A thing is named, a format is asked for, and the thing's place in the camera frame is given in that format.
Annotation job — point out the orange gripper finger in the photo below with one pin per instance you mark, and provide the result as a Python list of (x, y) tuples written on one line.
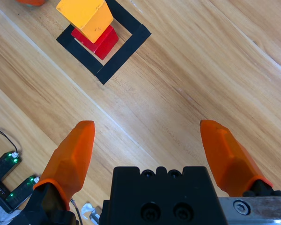
[(229, 159), (31, 2), (70, 161)]

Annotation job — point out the yellow wooden block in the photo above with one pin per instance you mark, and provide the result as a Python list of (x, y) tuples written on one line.
[(84, 16)]

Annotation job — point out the red wooden block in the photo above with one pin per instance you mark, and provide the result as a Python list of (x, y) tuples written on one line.
[(105, 44)]

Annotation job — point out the clear plastic connector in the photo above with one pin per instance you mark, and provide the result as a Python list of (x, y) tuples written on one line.
[(87, 209)]

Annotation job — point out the black adapter box green LEDs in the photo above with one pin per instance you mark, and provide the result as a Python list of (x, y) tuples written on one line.
[(21, 192), (2, 167)]

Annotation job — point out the black tape square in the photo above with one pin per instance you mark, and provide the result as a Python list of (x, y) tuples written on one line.
[(121, 58)]

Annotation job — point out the grey metal bracket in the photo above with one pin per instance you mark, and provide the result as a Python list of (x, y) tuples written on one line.
[(0, 215)]

